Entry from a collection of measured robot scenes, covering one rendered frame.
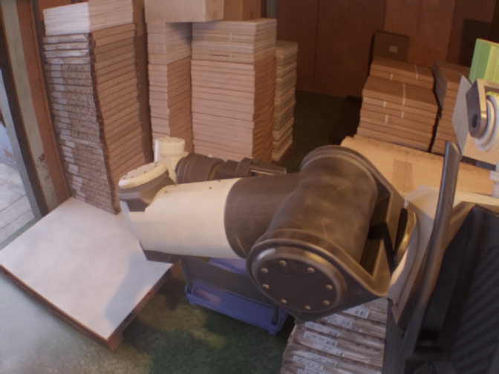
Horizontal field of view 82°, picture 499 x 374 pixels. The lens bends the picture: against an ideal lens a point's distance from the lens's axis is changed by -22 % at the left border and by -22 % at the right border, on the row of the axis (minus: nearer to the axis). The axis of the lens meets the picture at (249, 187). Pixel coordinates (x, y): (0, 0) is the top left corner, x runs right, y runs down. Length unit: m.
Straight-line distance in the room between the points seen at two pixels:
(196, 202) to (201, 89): 2.04
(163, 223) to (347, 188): 0.21
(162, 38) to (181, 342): 1.71
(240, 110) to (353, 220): 2.04
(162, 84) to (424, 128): 1.69
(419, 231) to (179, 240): 0.26
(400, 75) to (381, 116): 0.54
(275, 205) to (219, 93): 2.04
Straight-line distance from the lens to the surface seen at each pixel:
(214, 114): 2.42
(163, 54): 2.24
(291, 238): 0.26
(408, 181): 0.77
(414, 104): 2.29
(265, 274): 0.30
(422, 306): 0.29
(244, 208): 0.35
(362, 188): 0.34
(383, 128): 2.35
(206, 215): 0.37
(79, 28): 2.05
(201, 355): 1.69
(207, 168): 0.69
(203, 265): 1.44
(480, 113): 0.39
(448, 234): 0.30
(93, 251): 2.14
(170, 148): 0.74
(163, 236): 0.43
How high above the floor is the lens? 1.45
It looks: 32 degrees down
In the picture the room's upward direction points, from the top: 1 degrees clockwise
